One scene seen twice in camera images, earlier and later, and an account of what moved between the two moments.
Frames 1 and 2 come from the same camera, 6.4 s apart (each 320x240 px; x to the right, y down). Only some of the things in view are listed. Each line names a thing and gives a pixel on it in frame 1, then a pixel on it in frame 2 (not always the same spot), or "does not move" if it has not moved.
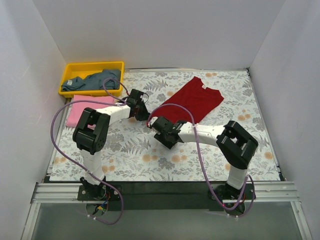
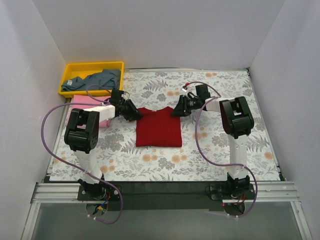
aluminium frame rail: [58, 193] does not move
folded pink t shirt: [77, 109] does not move
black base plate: [133, 196] does not move
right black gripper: [164, 136] to [182, 106]
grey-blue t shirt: [94, 81] does not move
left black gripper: [141, 110] to [130, 111]
